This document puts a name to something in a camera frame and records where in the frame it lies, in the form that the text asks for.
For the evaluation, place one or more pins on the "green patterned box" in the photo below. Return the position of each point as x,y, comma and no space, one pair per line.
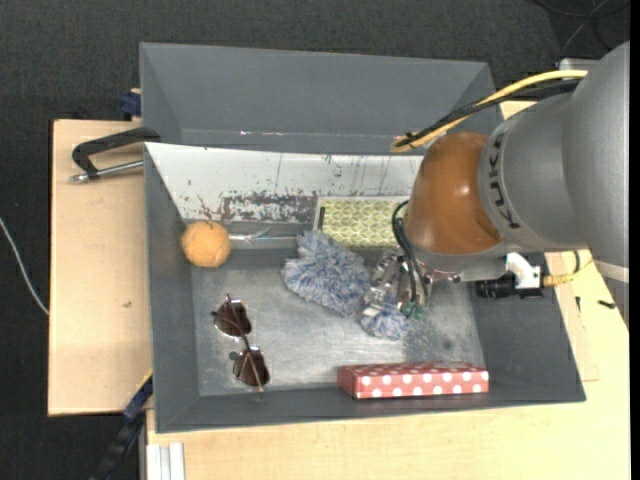
360,223

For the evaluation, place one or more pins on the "blue and white fluffy cloth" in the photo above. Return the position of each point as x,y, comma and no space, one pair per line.
325,273

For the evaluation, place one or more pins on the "red white-dotted box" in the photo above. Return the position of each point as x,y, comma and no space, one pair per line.
412,380

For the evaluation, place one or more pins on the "dark sunglasses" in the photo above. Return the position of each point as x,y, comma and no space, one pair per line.
250,365

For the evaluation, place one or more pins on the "orange ball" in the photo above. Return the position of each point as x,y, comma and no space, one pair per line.
206,244

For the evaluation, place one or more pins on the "grey metal bin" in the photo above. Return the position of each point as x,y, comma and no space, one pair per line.
310,93

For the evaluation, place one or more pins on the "pale cardboard board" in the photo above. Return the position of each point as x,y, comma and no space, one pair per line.
95,268

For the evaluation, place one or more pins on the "black cylinder on white bracket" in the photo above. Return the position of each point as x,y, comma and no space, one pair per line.
520,273

